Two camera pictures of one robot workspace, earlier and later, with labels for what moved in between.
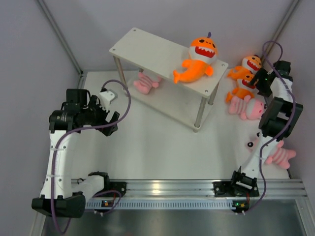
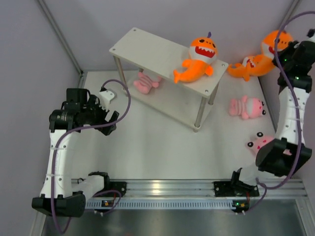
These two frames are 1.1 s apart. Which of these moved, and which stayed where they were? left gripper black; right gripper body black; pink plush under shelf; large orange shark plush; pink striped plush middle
Moved: right gripper body black
Stayed: pink plush under shelf; pink striped plush middle; left gripper black; large orange shark plush
